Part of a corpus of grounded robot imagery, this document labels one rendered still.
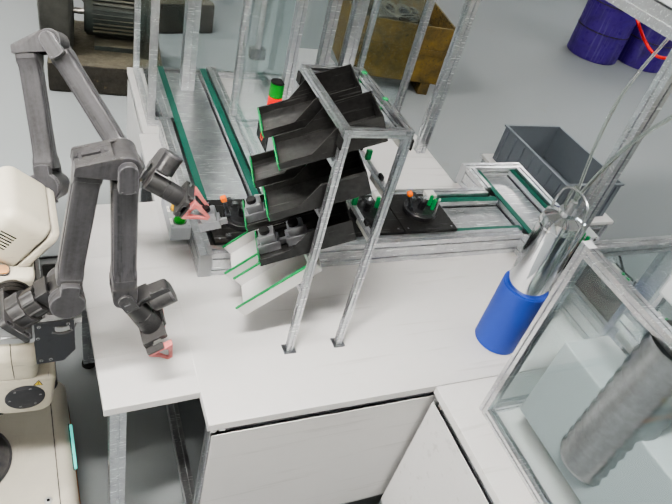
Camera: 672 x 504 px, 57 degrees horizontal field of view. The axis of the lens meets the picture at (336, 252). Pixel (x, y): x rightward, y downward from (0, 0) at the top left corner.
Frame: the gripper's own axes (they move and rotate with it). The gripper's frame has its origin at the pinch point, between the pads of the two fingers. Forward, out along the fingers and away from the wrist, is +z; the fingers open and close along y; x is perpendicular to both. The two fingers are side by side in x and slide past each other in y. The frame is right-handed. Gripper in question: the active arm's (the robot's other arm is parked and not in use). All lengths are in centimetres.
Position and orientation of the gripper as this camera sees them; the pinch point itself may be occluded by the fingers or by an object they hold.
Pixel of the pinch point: (206, 212)
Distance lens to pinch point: 188.2
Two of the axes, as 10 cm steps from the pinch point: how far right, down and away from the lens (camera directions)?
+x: -6.7, 6.2, 4.1
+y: -1.5, -6.6, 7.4
